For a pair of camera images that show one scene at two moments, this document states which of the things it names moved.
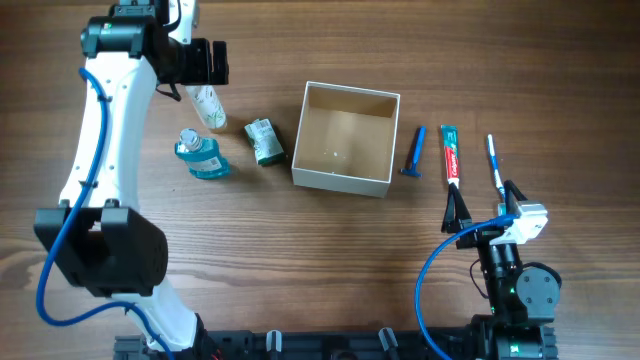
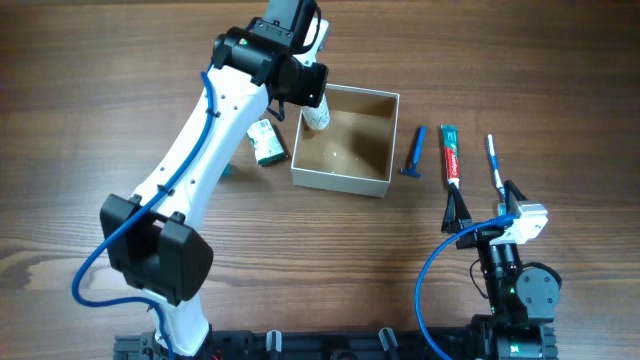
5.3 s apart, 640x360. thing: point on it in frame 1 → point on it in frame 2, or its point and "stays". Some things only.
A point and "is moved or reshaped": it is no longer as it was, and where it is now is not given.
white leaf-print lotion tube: x=208 y=105 is moved or reshaped
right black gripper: x=462 y=218 stays
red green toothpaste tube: x=450 y=137 stays
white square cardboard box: x=345 y=139 stays
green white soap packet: x=264 y=141 stays
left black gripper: x=202 y=71 → x=313 y=91
